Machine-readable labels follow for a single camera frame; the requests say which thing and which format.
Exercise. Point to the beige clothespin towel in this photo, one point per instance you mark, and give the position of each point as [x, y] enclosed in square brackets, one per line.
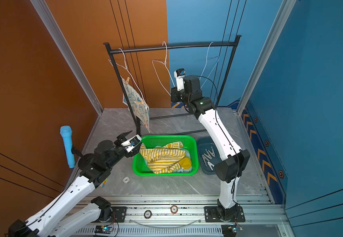
[204, 158]
[211, 166]

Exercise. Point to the colourful puzzle cube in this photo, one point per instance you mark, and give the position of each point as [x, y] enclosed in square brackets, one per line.
[103, 183]

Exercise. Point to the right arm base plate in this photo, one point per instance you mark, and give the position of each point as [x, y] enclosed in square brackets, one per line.
[219, 214]

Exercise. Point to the white clothespin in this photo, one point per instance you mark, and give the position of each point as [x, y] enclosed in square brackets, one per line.
[212, 152]
[209, 154]

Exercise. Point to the dark teal tray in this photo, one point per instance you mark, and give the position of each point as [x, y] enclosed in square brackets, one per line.
[203, 144]

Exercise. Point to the green plastic basket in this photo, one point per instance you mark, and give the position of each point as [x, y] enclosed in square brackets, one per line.
[167, 155]

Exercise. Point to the circuit board right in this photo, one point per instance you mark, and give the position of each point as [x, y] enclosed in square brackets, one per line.
[230, 230]

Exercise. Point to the green circuit board left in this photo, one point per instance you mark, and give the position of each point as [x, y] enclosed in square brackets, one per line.
[105, 229]

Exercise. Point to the black clothes rack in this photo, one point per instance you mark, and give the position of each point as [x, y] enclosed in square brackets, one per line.
[111, 53]

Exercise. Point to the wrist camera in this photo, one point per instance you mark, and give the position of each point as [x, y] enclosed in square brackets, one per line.
[179, 75]
[132, 143]

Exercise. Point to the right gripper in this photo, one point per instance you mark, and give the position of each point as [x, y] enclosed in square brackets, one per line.
[176, 98]

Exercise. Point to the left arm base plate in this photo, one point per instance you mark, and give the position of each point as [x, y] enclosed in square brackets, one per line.
[115, 214]

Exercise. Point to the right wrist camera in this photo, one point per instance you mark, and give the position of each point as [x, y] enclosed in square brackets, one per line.
[179, 75]

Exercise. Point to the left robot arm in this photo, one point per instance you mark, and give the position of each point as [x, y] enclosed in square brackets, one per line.
[52, 220]

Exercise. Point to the yellow striped towel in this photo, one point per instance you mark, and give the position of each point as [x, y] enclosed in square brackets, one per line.
[165, 157]

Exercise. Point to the bunny pattern towel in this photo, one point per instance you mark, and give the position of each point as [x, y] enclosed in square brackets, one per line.
[139, 106]

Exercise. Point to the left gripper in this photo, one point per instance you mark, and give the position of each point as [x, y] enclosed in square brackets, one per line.
[120, 138]

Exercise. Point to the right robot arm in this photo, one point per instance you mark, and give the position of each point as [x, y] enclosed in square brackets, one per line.
[234, 159]

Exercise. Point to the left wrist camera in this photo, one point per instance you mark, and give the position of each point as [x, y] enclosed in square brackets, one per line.
[132, 143]

